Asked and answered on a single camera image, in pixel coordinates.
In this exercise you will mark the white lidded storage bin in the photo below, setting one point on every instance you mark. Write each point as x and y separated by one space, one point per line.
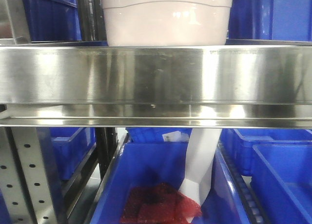
166 22

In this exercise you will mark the blue bin right rear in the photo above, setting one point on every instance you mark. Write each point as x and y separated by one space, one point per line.
239 143

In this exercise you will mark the blue bin lower centre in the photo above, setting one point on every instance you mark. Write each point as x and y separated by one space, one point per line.
149 164

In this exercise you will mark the blue bin lower right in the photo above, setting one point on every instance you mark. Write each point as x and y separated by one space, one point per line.
282 182

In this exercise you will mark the blue bin lower left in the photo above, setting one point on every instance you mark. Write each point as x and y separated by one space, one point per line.
70 145

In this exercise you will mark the stainless steel shelf rack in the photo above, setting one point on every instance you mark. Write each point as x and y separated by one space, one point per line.
245 83

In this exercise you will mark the blue bin upper right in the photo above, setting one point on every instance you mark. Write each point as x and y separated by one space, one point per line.
282 20

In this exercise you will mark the blue bin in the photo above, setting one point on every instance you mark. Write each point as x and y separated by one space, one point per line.
70 145
149 164
239 143
282 20
52 20
282 182

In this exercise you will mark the blue bin upper left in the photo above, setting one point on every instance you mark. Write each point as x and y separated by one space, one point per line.
52 20

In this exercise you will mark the red mesh bag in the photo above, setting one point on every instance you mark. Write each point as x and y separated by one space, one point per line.
160 204

